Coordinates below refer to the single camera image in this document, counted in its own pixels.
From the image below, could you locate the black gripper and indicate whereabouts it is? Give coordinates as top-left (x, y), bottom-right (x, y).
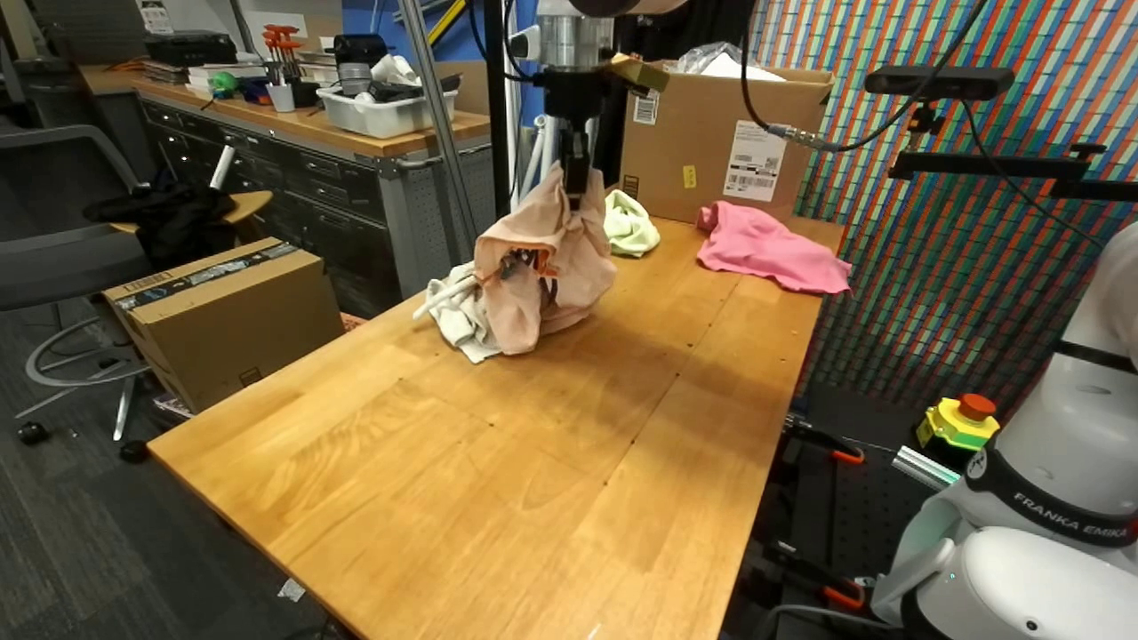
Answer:
top-left (544, 69), bottom-right (600, 208)

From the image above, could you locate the pale green cloth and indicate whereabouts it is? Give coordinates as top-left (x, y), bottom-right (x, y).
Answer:
top-left (600, 190), bottom-right (665, 259)

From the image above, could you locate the peach cloth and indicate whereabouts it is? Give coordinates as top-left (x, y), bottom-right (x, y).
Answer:
top-left (472, 165), bottom-right (618, 361)

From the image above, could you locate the hot pink cloth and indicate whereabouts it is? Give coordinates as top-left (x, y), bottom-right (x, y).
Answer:
top-left (693, 200), bottom-right (852, 300)

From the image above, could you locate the large labelled cardboard box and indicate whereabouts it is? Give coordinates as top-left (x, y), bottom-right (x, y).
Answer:
top-left (618, 66), bottom-right (837, 227)

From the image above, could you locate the grey metal pole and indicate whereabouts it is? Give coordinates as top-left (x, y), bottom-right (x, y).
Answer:
top-left (395, 0), bottom-right (482, 259)

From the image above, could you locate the white plastic bin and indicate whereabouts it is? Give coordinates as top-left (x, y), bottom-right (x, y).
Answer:
top-left (315, 82), bottom-right (460, 144)

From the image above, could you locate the black jar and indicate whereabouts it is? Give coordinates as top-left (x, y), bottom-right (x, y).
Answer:
top-left (335, 31), bottom-right (395, 100)

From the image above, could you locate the workbench with dark drawers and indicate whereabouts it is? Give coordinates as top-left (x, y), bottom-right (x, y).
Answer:
top-left (78, 60), bottom-right (499, 317)

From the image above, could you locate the small white bottle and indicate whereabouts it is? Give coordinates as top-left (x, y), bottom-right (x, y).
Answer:
top-left (263, 74), bottom-right (300, 117)

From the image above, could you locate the cardboard box with black tape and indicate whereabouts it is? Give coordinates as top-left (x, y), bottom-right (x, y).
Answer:
top-left (103, 236), bottom-right (347, 418)

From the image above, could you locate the black case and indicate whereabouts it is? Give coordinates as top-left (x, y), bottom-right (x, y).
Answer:
top-left (137, 31), bottom-right (242, 69)

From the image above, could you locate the black fabric bundle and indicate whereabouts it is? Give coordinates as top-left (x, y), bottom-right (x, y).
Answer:
top-left (85, 185), bottom-right (242, 265)

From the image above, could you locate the yellow red emergency stop button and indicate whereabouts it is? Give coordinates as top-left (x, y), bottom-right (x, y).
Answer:
top-left (913, 389), bottom-right (1006, 454)

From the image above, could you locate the grey office chair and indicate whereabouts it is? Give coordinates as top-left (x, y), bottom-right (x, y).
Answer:
top-left (0, 120), bottom-right (164, 467)

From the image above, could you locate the black vertical post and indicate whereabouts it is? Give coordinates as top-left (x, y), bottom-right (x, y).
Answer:
top-left (594, 86), bottom-right (628, 183)

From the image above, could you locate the black camera stand pole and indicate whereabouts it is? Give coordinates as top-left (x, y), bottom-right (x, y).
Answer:
top-left (472, 0), bottom-right (514, 233)

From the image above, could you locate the orange handled tool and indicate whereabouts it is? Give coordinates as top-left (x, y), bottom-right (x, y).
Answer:
top-left (260, 22), bottom-right (306, 66)

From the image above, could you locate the black stereo camera bar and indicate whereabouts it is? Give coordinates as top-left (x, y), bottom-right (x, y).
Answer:
top-left (861, 66), bottom-right (1018, 102)

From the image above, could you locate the black clamp orange handle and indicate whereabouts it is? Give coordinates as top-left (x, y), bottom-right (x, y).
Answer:
top-left (785, 413), bottom-right (871, 472)
top-left (775, 546), bottom-right (875, 618)

